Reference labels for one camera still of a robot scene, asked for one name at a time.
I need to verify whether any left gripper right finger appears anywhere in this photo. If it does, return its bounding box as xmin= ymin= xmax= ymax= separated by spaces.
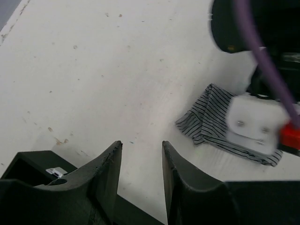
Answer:
xmin=162 ymin=141 xmax=227 ymax=225

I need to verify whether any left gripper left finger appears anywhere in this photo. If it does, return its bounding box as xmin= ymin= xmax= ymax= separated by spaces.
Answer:
xmin=36 ymin=141 xmax=122 ymax=225

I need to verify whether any grey striped underwear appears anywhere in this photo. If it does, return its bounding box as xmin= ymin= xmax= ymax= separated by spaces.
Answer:
xmin=175 ymin=84 xmax=283 ymax=167

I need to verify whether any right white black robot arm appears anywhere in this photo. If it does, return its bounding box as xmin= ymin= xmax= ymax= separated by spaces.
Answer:
xmin=210 ymin=0 xmax=300 ymax=101

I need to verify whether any black open storage case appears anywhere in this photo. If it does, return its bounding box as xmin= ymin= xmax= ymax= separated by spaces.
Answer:
xmin=1 ymin=150 xmax=162 ymax=225

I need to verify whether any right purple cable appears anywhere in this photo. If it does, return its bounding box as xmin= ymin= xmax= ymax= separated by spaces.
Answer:
xmin=234 ymin=0 xmax=300 ymax=129

